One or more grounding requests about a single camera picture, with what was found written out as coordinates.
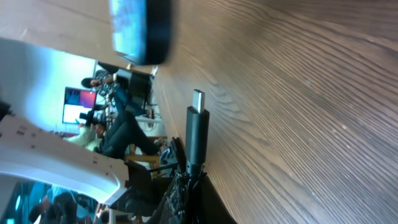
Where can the Samsung Galaxy smartphone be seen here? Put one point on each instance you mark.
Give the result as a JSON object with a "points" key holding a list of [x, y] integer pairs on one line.
{"points": [[142, 30]]}

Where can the computer monitor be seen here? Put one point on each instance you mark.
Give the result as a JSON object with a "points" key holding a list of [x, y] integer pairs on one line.
{"points": [[77, 101]]}

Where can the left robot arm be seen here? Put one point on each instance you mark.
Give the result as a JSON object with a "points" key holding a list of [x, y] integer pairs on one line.
{"points": [[31, 153]]}

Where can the person patterned shirt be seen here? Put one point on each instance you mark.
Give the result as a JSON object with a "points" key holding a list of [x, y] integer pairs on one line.
{"points": [[104, 83]]}

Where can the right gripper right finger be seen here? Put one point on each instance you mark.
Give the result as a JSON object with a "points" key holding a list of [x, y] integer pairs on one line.
{"points": [[208, 205]]}

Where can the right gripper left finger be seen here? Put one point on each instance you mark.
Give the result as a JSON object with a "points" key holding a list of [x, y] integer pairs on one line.
{"points": [[172, 208]]}

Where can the seated person dark trousers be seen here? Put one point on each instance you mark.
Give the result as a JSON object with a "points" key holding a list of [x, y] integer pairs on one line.
{"points": [[123, 132]]}

